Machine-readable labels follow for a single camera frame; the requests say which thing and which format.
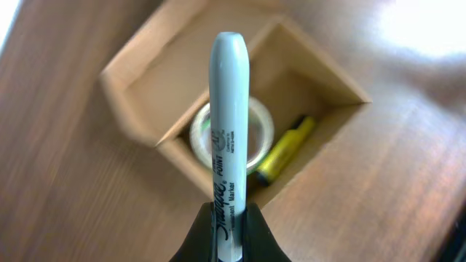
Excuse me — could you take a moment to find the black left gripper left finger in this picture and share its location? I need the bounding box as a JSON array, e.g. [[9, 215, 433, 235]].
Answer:
[[170, 202, 213, 262]]

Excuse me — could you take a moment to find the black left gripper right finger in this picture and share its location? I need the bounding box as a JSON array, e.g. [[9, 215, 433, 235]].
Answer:
[[242, 203, 291, 262]]

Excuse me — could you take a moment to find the yellow highlighter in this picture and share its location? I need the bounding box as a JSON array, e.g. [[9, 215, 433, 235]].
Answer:
[[256, 115, 316, 186]]

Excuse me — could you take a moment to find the brown cardboard box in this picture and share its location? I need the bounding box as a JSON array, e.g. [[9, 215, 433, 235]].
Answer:
[[100, 0, 368, 207]]

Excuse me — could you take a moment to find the white Sharpie permanent marker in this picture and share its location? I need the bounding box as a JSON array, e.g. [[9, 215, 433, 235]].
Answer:
[[209, 32, 250, 261]]

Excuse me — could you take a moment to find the green tape roll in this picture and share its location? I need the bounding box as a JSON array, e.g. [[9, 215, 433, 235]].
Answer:
[[201, 114, 212, 159]]

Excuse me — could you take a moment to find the white masking tape roll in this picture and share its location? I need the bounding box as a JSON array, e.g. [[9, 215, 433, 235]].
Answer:
[[189, 97, 275, 174]]

